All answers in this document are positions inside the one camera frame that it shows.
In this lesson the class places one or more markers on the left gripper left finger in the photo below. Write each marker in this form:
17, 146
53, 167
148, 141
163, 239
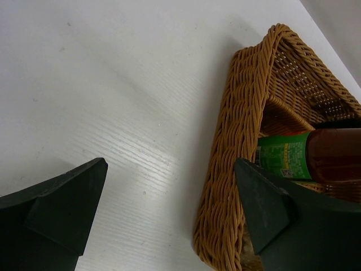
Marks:
46, 226

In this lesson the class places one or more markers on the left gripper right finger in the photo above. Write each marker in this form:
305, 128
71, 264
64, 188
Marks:
294, 228

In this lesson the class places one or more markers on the yellow-capped sauce bottle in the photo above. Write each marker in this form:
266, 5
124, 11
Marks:
328, 157

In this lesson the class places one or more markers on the brown wicker divided basket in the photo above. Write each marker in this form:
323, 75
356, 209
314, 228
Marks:
278, 86

